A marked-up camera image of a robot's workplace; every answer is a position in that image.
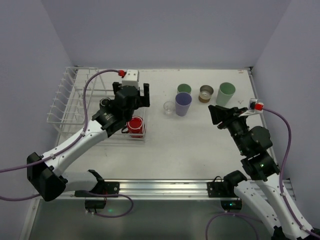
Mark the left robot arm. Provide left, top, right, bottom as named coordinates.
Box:
left=26, top=82, right=150, bottom=202

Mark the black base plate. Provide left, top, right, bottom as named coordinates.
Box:
left=206, top=180, right=244, bottom=213
left=74, top=181, right=120, bottom=214

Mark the lavender plastic cup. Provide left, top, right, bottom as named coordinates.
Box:
left=175, top=92, right=192, bottom=117

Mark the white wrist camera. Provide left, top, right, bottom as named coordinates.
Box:
left=121, top=69, right=139, bottom=89
left=237, top=98, right=264, bottom=117

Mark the small clear faceted glass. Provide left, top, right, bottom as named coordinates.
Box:
left=163, top=101, right=175, bottom=115

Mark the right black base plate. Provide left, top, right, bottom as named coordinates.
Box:
left=206, top=180, right=244, bottom=213

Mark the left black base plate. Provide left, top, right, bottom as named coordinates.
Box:
left=74, top=181, right=120, bottom=214

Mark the aluminium mounting rail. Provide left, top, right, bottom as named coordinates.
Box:
left=34, top=178, right=297, bottom=201

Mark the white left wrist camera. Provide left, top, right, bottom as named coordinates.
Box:
left=121, top=69, right=139, bottom=89

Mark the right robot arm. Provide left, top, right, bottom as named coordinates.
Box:
left=208, top=99, right=320, bottom=240

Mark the red mug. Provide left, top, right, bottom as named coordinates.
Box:
left=121, top=116, right=144, bottom=139

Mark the white wire dish rack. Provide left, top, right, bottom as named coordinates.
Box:
left=47, top=66, right=144, bottom=144

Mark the tall light green cup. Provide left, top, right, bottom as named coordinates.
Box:
left=216, top=82, right=236, bottom=107

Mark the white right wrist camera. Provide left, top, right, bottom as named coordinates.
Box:
left=237, top=98, right=264, bottom=117

